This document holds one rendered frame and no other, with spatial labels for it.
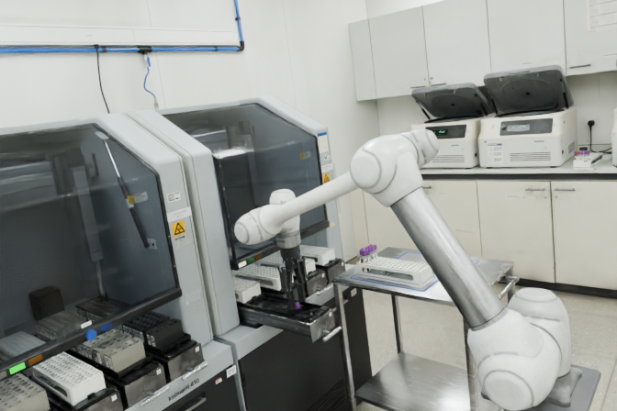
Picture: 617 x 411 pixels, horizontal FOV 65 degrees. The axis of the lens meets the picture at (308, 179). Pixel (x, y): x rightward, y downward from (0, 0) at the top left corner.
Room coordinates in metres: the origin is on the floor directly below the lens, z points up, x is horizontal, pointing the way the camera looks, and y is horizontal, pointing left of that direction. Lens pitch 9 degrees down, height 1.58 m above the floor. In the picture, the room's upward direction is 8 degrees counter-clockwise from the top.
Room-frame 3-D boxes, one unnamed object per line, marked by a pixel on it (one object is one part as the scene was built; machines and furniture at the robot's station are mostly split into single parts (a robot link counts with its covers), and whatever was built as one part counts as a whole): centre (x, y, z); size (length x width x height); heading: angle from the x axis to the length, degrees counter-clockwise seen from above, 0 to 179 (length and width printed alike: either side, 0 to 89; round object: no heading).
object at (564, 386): (1.28, -0.60, 0.73); 0.22 x 0.18 x 0.06; 140
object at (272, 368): (2.33, 0.47, 0.81); 1.06 x 0.84 x 1.62; 50
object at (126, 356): (1.46, 0.65, 0.85); 0.12 x 0.02 x 0.06; 140
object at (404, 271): (1.88, -0.29, 0.85); 0.30 x 0.10 x 0.06; 47
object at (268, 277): (2.06, 0.26, 0.83); 0.30 x 0.10 x 0.06; 50
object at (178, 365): (1.72, 0.73, 0.78); 0.73 x 0.14 x 0.09; 50
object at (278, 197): (1.75, 0.11, 1.19); 0.13 x 0.11 x 0.16; 142
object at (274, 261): (2.17, 0.16, 0.83); 0.30 x 0.10 x 0.06; 50
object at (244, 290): (1.97, 0.40, 0.83); 0.30 x 0.10 x 0.06; 50
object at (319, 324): (1.86, 0.26, 0.78); 0.73 x 0.14 x 0.09; 50
